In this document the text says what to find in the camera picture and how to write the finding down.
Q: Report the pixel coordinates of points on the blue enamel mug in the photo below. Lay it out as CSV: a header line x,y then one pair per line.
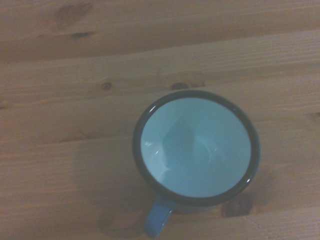
x,y
195,150

